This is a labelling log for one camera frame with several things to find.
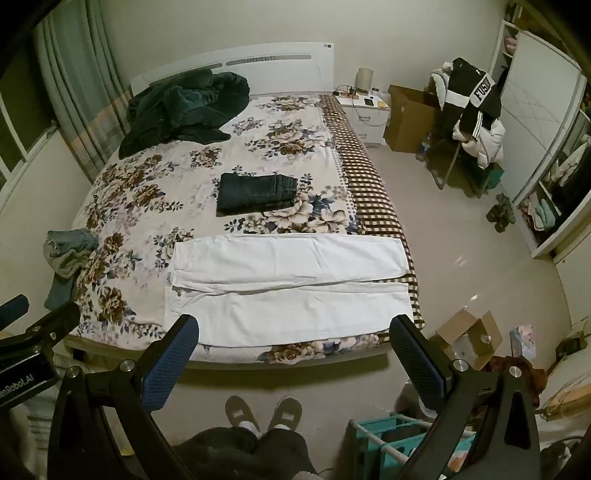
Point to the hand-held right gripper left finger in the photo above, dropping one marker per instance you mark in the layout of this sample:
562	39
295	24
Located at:
171	364

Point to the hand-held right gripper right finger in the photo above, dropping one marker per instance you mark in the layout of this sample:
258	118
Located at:
415	364

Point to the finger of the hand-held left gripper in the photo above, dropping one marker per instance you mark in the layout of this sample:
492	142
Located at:
55	323
14	307

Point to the white pants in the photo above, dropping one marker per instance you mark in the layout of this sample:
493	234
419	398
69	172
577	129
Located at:
286	295

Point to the small open cardboard box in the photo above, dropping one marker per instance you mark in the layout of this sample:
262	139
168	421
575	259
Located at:
461	341

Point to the grey-blue clothes pile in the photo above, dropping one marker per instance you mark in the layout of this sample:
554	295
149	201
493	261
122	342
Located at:
69	249

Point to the person's left slipper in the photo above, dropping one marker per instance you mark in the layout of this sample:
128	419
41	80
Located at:
238	410

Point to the person's slipper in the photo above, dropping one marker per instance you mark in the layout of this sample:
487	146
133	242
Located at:
238	410
286	410

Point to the teal rack with white poles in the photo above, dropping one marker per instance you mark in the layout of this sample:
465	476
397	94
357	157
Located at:
369	434

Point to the pink and blue packet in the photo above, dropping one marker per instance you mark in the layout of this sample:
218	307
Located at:
521	341

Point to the person's legs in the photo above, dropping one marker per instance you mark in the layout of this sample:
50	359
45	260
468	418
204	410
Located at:
240	454

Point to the brown garment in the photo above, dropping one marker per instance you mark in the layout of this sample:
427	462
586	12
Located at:
531	374

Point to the person's right slipper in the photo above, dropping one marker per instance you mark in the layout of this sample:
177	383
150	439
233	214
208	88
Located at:
286	410

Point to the dark boot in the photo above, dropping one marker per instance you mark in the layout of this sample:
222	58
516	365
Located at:
499	219
508	205

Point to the white-framed window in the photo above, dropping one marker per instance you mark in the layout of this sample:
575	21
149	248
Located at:
14	138

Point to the brown checked sheet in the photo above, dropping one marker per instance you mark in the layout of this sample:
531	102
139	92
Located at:
364	184

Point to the folded dark jeans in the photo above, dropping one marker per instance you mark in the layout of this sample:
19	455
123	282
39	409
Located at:
254	191

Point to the stack of folded clothes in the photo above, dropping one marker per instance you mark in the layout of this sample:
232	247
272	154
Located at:
542	212

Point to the teal storage bin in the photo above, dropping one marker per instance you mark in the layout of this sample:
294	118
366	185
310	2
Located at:
493	177

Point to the dark chair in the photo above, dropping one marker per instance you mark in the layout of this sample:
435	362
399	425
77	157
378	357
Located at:
443	161

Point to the plastic water bottle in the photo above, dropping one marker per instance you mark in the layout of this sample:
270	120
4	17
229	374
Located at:
422	150

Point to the grey-green curtain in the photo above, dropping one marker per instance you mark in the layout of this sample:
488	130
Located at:
78	92

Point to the white puffer jacket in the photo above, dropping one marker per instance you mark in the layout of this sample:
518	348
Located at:
489	143

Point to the large cardboard box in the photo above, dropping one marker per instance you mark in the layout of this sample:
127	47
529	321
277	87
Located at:
406	120

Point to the white nightstand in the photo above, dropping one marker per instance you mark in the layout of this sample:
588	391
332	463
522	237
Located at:
369	120

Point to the dark green blanket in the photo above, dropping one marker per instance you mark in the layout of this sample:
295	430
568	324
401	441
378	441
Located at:
184	106

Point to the white fleece garment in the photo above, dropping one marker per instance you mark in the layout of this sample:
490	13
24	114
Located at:
442	83

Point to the black and white jacket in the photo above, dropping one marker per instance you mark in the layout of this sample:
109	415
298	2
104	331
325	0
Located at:
461	83

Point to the small table lamp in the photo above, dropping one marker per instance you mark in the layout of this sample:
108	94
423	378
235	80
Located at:
365	78

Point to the white wardrobe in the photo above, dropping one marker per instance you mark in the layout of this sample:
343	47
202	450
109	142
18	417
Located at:
531	92

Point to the white bed with headboard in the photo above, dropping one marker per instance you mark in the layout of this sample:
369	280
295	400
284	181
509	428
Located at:
277	69

